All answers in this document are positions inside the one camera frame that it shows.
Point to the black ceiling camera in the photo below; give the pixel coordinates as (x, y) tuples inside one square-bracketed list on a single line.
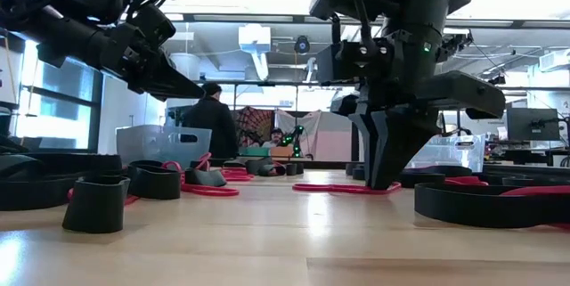
[(302, 44)]

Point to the grey translucent plastic basket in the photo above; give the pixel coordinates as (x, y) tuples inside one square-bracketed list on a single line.
[(147, 143)]

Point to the clear plastic basket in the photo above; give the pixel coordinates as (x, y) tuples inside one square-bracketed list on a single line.
[(463, 152)]

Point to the red patterned cloth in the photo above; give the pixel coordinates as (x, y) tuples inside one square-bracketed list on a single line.
[(254, 121)]

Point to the large window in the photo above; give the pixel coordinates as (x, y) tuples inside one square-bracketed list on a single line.
[(58, 99)]

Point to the black pipe rail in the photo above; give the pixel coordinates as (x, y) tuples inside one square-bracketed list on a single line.
[(267, 84)]

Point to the black ceiling rig equipment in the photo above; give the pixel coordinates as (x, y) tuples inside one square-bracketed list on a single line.
[(461, 43)]

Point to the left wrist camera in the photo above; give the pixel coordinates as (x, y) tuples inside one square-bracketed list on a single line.
[(151, 23)]

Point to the pink hanging cloth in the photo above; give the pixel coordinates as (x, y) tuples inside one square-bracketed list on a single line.
[(331, 139)]

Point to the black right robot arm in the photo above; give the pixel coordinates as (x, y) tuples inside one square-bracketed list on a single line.
[(414, 1)]

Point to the white hanging cloth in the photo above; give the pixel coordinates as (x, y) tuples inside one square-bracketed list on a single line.
[(309, 119)]

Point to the white wall unit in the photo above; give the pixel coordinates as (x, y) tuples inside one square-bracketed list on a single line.
[(554, 61)]

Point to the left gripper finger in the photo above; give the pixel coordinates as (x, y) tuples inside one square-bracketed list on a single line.
[(176, 79), (167, 94)]

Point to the person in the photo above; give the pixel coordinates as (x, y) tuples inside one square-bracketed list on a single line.
[(275, 136), (209, 125)]

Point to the black background monitor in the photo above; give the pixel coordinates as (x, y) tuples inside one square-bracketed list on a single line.
[(532, 123)]

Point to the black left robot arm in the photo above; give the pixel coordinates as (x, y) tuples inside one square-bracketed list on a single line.
[(53, 32)]

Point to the background desk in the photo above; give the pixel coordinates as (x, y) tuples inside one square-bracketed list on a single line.
[(534, 154)]

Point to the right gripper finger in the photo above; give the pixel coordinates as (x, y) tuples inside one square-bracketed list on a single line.
[(369, 143), (401, 143)]

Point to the grey overhead beam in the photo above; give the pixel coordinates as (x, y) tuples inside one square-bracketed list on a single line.
[(249, 18)]

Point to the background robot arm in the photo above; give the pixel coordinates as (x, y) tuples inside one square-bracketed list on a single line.
[(297, 136)]

